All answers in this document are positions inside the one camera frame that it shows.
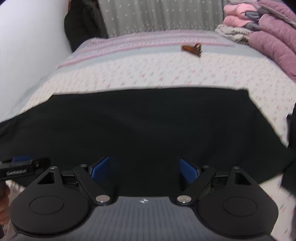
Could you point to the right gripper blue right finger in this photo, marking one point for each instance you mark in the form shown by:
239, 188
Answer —
197, 178

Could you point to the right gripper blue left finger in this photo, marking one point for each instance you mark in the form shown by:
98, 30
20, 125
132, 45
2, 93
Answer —
89, 178

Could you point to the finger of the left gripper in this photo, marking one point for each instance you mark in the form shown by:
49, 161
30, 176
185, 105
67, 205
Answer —
23, 166

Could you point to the black pants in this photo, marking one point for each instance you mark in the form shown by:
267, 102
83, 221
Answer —
146, 132

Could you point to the person's left hand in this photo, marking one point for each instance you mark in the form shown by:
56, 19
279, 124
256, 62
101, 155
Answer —
4, 204

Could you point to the black folded garment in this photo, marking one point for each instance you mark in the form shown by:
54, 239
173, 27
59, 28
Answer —
288, 178

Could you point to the cherry print bed sheet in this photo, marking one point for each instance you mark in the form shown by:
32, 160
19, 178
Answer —
233, 206

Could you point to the pink striped blanket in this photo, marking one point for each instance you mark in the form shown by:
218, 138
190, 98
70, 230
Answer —
98, 47

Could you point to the brown hair claw clip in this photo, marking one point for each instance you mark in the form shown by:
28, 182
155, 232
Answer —
195, 50

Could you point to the striped folded garment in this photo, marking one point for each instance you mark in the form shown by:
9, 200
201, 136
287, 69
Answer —
235, 34

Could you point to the black hanging jacket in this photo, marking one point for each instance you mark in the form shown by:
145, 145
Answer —
83, 21

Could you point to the pink folded quilt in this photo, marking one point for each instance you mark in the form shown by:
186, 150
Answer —
276, 38

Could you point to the grey star-patterned curtain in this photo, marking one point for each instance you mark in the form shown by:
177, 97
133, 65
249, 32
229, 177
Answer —
122, 17

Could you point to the grey folded garment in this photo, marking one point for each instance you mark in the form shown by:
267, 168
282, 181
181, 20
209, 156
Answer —
254, 18

